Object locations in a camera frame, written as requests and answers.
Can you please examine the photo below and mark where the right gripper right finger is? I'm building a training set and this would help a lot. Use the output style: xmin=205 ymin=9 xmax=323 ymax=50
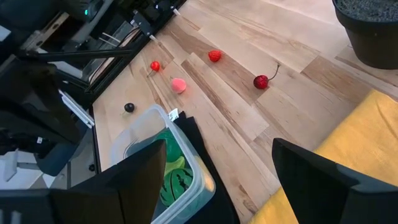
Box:
xmin=272 ymin=138 xmax=398 ymax=224

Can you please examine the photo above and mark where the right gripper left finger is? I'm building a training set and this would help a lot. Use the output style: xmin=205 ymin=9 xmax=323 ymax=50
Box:
xmin=0 ymin=139 xmax=167 ymax=224

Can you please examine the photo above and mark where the striped green watermelon toy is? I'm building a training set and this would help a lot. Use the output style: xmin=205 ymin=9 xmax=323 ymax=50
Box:
xmin=159 ymin=167 xmax=195 ymax=208

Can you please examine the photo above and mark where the light green starfruit toy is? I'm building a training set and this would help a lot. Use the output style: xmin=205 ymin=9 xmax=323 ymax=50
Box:
xmin=164 ymin=156 xmax=187 ymax=175

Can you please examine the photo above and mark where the green bell pepper toy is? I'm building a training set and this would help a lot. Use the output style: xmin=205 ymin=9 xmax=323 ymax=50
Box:
xmin=154 ymin=128 xmax=185 ymax=163

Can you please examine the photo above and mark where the yellow banana toy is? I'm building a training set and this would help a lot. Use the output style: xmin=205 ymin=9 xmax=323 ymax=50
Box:
xmin=195 ymin=155 xmax=216 ymax=194

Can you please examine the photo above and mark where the pink peach toy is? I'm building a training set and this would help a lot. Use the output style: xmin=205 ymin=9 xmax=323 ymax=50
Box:
xmin=170 ymin=77 xmax=188 ymax=95

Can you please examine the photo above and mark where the small red tomato toy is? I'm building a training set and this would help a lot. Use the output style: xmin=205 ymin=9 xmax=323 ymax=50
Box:
xmin=146 ymin=60 xmax=162 ymax=78

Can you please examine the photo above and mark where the red raspberry toy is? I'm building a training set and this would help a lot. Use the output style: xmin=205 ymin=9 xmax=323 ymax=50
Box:
xmin=207 ymin=49 xmax=223 ymax=63

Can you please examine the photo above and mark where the clear plastic tupperware container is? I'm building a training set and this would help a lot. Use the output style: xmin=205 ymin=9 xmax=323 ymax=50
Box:
xmin=109 ymin=103 xmax=216 ymax=224

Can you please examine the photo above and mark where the blue-grey chair seat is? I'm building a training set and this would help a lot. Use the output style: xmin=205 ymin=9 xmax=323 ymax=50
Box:
xmin=34 ymin=123 xmax=96 ymax=177

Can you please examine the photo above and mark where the yellow cloth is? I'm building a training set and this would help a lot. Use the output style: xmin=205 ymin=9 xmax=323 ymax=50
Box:
xmin=248 ymin=88 xmax=398 ymax=224

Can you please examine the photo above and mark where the black cloth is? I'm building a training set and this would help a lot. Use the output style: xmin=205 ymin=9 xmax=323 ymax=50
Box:
xmin=167 ymin=108 xmax=241 ymax=224

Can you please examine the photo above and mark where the dark red cherry toy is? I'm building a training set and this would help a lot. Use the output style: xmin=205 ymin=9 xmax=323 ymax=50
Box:
xmin=252 ymin=63 xmax=281 ymax=91

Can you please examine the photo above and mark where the leafy plant in black pot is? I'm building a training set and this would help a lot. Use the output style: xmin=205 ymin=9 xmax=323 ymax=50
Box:
xmin=331 ymin=0 xmax=398 ymax=70

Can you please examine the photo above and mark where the silver metal bracket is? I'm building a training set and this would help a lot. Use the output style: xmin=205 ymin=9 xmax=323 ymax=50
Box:
xmin=58 ymin=89 xmax=96 ymax=129

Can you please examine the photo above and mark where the black aluminium rig frame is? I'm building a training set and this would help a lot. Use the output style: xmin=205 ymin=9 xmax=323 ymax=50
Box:
xmin=17 ymin=0 xmax=187 ymax=175

